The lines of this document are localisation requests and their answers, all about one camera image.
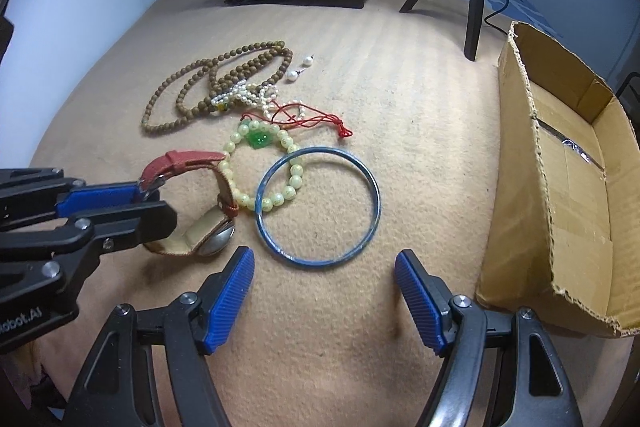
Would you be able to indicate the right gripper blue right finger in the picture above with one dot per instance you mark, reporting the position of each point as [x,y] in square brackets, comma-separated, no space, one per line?
[530,385]

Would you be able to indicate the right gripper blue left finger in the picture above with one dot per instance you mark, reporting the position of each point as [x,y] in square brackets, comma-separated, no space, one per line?
[116,385]

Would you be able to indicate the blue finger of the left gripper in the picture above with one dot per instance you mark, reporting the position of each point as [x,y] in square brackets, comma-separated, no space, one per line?
[60,260]
[32,195]

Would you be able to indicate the red strap wristwatch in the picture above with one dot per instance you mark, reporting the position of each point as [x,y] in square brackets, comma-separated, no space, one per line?
[214,229]

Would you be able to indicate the green jade red cord pendant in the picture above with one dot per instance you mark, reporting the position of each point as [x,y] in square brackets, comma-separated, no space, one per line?
[260,131]

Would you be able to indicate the blue bangle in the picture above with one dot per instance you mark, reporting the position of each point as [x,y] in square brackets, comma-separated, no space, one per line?
[312,264]

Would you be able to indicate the cardboard box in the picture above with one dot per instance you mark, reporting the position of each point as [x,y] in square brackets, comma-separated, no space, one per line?
[564,235]

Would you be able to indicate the tan blanket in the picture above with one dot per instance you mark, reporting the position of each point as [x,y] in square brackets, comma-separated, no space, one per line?
[327,348]

